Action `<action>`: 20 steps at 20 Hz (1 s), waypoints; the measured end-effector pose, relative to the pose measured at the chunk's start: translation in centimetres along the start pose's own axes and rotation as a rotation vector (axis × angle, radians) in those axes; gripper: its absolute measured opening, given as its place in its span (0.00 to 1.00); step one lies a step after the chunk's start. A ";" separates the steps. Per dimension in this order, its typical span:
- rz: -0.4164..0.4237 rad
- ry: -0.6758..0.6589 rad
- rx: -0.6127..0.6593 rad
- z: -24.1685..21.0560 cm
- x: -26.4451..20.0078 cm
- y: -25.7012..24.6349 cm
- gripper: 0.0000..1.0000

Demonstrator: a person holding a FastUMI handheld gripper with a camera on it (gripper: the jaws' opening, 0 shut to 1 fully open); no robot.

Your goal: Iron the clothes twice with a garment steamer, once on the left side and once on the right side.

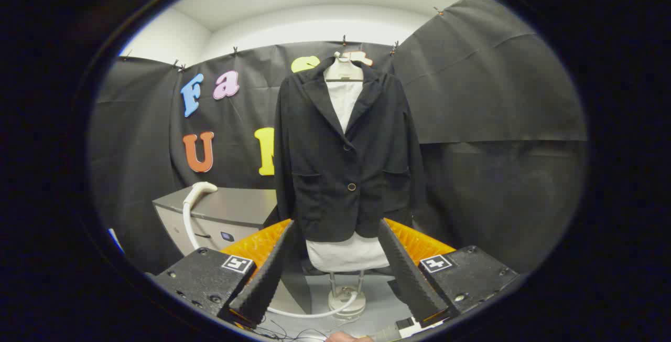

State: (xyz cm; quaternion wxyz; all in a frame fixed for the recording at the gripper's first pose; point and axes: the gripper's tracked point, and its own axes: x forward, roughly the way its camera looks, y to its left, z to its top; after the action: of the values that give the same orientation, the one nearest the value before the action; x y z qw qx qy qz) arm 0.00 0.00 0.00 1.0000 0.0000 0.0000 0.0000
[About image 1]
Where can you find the plain black backdrop cloth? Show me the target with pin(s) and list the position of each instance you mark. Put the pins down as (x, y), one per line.
(498, 95)

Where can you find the white clothes hanger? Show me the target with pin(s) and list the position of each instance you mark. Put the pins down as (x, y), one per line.
(343, 72)

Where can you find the white shirt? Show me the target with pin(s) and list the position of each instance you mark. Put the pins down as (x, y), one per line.
(343, 100)

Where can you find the metal garment stand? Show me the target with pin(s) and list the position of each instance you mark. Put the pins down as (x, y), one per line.
(347, 300)

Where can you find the black suit jacket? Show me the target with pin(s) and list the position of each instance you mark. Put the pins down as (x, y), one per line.
(325, 174)

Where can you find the grey cabinet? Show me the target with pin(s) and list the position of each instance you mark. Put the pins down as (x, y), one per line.
(230, 208)

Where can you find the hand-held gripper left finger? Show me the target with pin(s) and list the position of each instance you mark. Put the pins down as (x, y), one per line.
(264, 274)

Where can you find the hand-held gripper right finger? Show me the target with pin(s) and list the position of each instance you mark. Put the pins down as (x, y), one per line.
(409, 274)

